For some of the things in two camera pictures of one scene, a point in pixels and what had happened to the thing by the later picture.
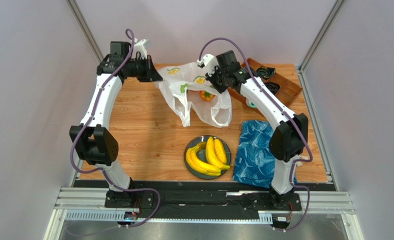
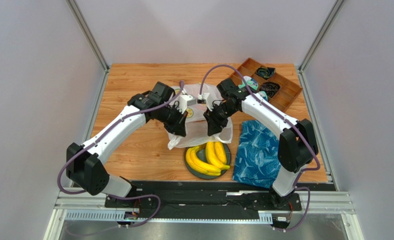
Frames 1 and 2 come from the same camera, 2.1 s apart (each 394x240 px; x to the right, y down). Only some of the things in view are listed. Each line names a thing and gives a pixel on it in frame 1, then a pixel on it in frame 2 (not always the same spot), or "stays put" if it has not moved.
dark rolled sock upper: (265, 72) stays put
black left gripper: (150, 73) -> (178, 127)
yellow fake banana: (220, 150) stays put
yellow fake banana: (212, 156) stays put
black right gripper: (216, 81) -> (215, 120)
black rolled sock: (273, 87) stays put
